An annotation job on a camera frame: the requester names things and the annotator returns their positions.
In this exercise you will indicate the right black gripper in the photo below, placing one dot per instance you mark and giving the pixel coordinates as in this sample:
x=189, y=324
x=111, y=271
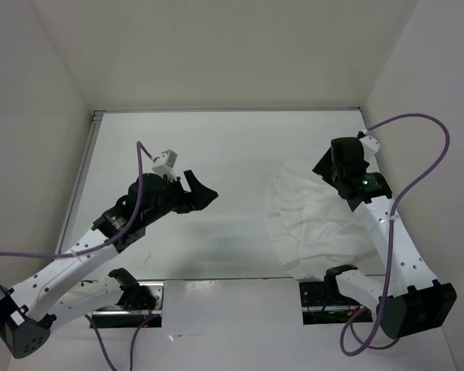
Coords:
x=324, y=167

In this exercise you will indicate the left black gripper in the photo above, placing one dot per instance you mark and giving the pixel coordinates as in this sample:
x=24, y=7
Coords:
x=201, y=195

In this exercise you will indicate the white pleated skirt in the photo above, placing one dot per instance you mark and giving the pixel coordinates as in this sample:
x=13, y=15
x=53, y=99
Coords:
x=311, y=228

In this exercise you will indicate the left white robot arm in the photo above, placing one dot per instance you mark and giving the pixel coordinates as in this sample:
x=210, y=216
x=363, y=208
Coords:
x=33, y=309

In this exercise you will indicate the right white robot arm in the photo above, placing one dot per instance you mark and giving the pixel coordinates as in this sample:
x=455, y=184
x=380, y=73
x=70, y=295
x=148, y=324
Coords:
x=411, y=299

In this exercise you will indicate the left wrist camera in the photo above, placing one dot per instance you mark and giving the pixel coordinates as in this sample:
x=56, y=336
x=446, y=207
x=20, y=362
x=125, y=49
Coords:
x=163, y=164

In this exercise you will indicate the aluminium table edge rail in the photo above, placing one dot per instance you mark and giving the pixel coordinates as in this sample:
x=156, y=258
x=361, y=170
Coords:
x=78, y=185

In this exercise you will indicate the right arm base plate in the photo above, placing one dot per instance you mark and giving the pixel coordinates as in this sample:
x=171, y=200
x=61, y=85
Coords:
x=320, y=309

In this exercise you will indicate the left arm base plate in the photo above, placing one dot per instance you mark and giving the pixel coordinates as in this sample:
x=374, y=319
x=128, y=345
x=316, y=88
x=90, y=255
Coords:
x=134, y=313

